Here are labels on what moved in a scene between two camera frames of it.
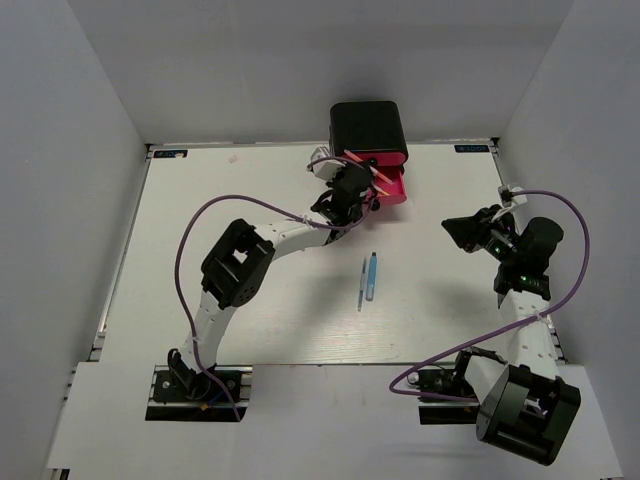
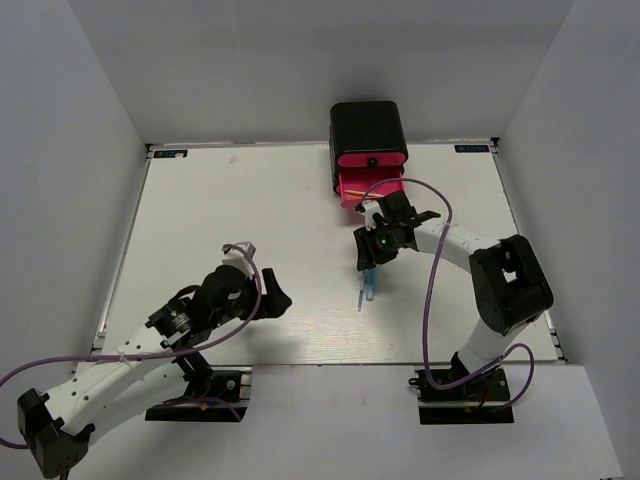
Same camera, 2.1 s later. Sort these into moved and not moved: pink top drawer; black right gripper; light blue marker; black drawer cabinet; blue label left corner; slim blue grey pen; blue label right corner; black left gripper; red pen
Moved: red pen; black left gripper; black right gripper
Not moved: light blue marker; blue label left corner; slim blue grey pen; pink top drawer; black drawer cabinet; blue label right corner
